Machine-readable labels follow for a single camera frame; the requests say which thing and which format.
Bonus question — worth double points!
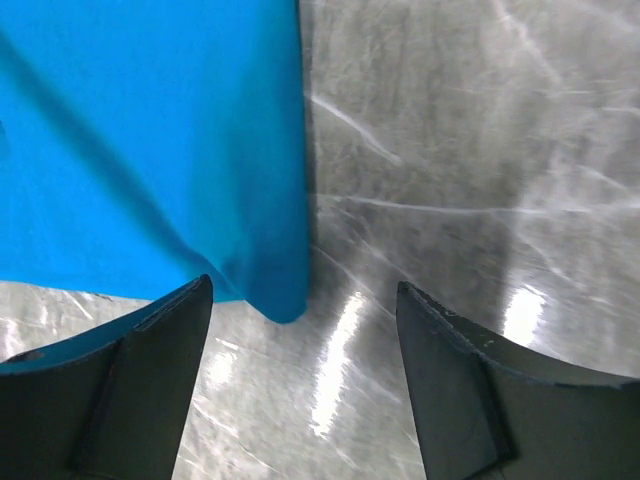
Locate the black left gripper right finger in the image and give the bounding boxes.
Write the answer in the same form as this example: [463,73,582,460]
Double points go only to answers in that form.
[396,282,639,479]

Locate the blue t shirt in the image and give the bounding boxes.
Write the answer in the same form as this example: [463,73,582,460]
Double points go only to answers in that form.
[1,1,309,323]

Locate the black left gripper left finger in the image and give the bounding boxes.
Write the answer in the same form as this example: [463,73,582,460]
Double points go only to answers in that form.
[1,275,213,479]

